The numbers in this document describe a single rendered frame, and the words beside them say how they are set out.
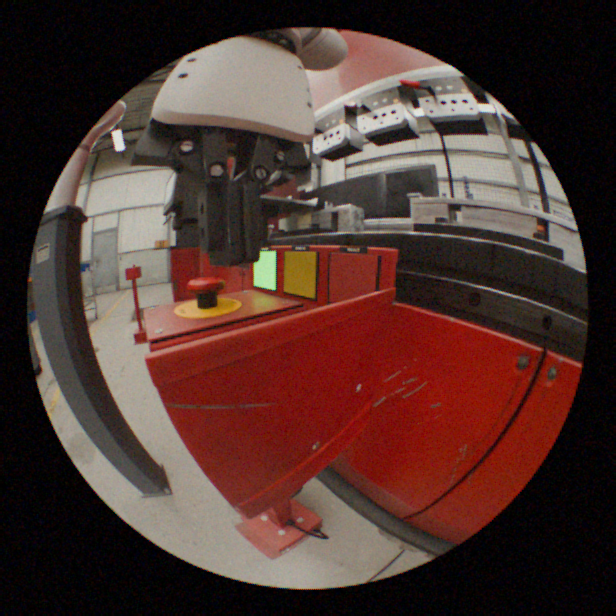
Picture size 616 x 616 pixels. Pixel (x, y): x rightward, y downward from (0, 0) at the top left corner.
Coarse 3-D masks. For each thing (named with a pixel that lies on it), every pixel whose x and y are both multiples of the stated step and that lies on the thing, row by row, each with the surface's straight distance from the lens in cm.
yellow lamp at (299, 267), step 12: (288, 252) 22; (300, 252) 21; (312, 252) 20; (288, 264) 22; (300, 264) 21; (312, 264) 20; (288, 276) 22; (300, 276) 21; (312, 276) 20; (288, 288) 22; (300, 288) 21; (312, 288) 20
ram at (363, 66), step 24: (360, 48) 100; (384, 48) 90; (408, 48) 83; (312, 72) 115; (336, 72) 95; (360, 72) 82; (384, 72) 74; (456, 72) 66; (312, 96) 96; (336, 96) 81; (360, 96) 71; (408, 96) 69
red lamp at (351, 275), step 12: (336, 264) 18; (348, 264) 17; (360, 264) 17; (372, 264) 16; (336, 276) 18; (348, 276) 17; (360, 276) 17; (372, 276) 16; (336, 288) 18; (348, 288) 18; (360, 288) 17; (372, 288) 16; (336, 300) 18
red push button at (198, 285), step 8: (192, 280) 20; (200, 280) 20; (208, 280) 19; (216, 280) 20; (192, 288) 20; (200, 288) 19; (208, 288) 19; (216, 288) 19; (200, 296) 20; (208, 296) 20; (216, 296) 21; (200, 304) 20; (208, 304) 20; (216, 304) 21
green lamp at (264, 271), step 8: (264, 256) 26; (272, 256) 24; (256, 264) 27; (264, 264) 26; (272, 264) 24; (256, 272) 27; (264, 272) 26; (272, 272) 24; (256, 280) 27; (264, 280) 26; (272, 280) 25; (272, 288) 25
